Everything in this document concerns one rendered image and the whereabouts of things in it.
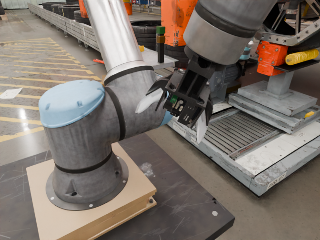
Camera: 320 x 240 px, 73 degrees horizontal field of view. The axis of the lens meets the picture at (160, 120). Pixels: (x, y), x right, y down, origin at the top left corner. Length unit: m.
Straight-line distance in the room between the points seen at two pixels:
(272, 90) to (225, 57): 1.35
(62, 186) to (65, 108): 0.22
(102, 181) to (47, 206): 0.15
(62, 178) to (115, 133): 0.18
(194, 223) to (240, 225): 0.43
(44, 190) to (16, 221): 0.11
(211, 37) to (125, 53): 0.35
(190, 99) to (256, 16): 0.14
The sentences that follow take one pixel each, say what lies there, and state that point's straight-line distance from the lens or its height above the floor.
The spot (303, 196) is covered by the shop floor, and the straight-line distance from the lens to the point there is 1.28.
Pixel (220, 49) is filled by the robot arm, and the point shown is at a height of 0.77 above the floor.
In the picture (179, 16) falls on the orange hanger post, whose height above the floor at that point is 0.70.
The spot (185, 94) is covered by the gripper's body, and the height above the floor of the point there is 0.70.
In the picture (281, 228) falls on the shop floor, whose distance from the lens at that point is 1.11.
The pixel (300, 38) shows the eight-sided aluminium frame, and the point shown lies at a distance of 1.37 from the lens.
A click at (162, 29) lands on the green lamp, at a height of 0.65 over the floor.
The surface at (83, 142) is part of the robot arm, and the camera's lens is 0.52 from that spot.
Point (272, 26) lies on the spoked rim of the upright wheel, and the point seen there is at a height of 0.64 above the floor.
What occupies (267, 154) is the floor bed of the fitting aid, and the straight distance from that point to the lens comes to 1.32.
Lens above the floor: 0.84
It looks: 31 degrees down
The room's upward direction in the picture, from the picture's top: straight up
